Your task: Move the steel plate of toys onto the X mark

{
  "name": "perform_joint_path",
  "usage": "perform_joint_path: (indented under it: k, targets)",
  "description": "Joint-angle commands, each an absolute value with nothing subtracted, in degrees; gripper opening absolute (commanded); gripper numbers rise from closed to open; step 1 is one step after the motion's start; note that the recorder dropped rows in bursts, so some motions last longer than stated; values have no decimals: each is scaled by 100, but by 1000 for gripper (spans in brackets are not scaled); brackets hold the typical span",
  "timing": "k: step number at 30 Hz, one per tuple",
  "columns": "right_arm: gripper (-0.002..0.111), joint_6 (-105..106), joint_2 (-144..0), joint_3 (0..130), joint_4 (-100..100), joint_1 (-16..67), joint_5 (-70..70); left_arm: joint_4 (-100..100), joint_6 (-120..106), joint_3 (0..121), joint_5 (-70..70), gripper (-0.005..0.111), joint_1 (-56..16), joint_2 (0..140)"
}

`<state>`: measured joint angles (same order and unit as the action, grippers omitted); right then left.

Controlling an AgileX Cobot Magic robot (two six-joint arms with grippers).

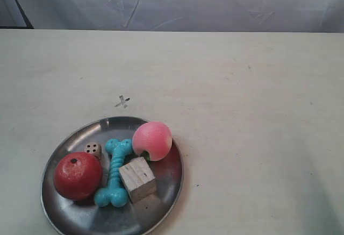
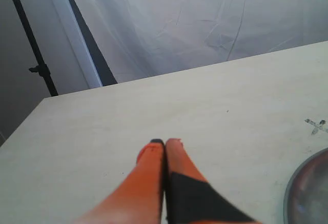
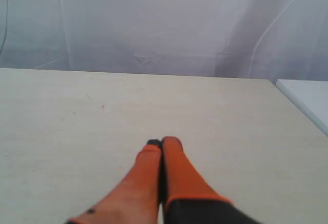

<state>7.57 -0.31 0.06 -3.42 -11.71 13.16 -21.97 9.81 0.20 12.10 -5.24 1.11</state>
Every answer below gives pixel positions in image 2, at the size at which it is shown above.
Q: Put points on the black stand pole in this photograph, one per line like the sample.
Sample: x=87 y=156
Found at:
x=41 y=68

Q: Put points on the white vertical frame post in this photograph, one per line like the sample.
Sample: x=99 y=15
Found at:
x=77 y=42

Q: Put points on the white backdrop cloth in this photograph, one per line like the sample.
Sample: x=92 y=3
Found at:
x=143 y=38

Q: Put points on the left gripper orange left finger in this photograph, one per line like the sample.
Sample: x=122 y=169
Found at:
x=138 y=199

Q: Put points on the large round metal plate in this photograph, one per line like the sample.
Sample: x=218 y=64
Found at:
x=305 y=199

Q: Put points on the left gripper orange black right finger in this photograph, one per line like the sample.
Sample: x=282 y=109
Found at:
x=190 y=198

